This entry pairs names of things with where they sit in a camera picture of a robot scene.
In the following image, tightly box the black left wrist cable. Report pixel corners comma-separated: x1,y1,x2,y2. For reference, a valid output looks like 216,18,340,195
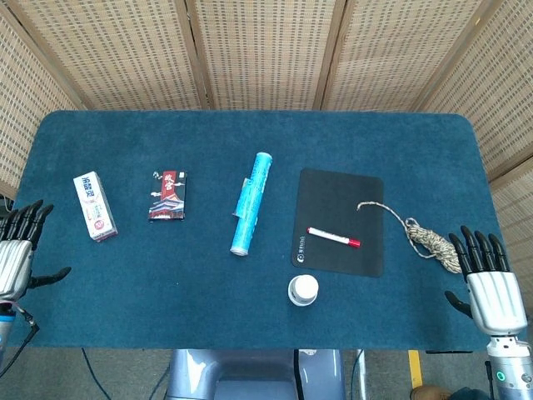
0,306,41,378

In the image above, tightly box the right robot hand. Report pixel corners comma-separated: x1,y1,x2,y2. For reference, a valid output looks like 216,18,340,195
444,225,529,336

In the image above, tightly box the black mouse pad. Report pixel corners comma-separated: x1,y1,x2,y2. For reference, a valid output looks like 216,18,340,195
290,167,385,278

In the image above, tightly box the paper cup blue flower print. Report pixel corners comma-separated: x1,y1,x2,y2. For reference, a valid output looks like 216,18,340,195
287,274,320,305

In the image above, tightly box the brown shoe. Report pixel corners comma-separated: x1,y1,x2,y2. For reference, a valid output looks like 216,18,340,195
410,385,451,400

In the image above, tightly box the woven bamboo folding screen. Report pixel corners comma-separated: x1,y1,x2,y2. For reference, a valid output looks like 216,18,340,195
0,0,533,320

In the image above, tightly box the yellow floor tape strip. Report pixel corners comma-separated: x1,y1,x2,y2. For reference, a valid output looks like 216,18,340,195
407,349,424,388

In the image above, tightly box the red white marker pen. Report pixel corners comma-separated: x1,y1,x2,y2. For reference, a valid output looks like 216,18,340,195
306,227,361,249

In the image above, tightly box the beige braided rope bundle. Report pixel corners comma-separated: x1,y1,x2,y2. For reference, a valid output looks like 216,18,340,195
357,201,466,274

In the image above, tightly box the paper cup green fern print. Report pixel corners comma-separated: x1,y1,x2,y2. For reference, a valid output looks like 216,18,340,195
287,289,318,306

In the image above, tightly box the white pink carton box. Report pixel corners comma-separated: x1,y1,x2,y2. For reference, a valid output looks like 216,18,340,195
72,171,119,243

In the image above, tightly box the blue table cloth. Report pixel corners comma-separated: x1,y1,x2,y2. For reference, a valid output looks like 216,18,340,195
7,109,527,351

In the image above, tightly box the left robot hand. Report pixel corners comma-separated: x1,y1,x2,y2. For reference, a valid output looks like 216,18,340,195
0,198,72,303

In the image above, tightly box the blue floor cable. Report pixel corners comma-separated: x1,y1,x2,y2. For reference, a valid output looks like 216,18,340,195
81,348,110,400

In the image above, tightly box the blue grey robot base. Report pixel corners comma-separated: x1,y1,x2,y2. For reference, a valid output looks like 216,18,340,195
165,348,346,400

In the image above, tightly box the white table leg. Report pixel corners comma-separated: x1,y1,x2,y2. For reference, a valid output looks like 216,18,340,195
356,348,368,400

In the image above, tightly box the blue cling film roll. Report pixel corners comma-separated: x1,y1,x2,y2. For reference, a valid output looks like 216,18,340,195
229,152,274,257

